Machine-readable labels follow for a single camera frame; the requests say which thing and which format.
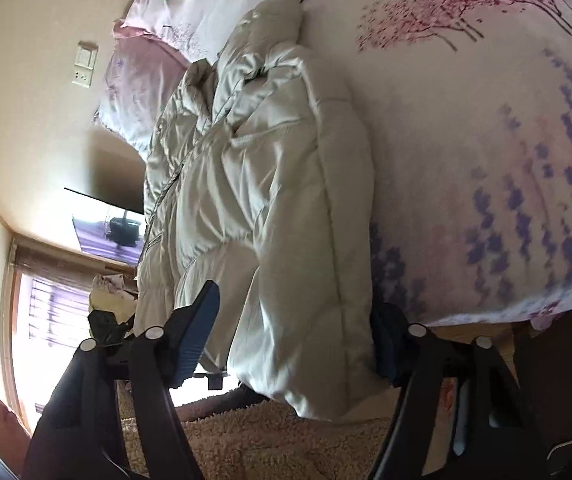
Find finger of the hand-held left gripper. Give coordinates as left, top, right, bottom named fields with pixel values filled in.
left=193, top=371, right=227, bottom=391

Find white duvet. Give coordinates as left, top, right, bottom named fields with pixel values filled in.
left=136, top=0, right=391, bottom=423

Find pink pillow with small flowers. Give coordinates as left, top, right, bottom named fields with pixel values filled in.
left=120, top=0, right=351, bottom=67

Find beige fleece garment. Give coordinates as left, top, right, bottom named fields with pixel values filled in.
left=116, top=385, right=397, bottom=480

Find wall light switch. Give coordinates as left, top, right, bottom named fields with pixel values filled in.
left=73, top=40, right=99, bottom=68

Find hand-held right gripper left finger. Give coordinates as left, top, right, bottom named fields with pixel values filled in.
left=21, top=280, right=223, bottom=480

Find yellow floral cloth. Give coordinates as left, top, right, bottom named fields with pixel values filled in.
left=88, top=272, right=139, bottom=322

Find tree print pillow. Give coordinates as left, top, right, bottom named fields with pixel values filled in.
left=93, top=35, right=195, bottom=161

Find floral bed sheet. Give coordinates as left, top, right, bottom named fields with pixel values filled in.
left=298, top=0, right=572, bottom=332

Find window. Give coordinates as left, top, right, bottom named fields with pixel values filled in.
left=8, top=240, right=137, bottom=431

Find flat screen television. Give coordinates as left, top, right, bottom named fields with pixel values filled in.
left=63, top=187, right=147, bottom=267

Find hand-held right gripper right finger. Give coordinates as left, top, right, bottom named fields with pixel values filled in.
left=366, top=304, right=561, bottom=480

